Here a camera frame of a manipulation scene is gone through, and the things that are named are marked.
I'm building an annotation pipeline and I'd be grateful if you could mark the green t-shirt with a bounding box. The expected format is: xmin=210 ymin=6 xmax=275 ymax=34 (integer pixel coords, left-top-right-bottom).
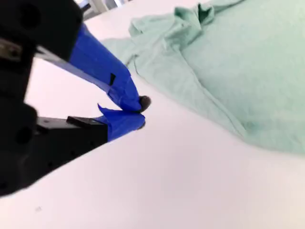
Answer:
xmin=101 ymin=0 xmax=305 ymax=155

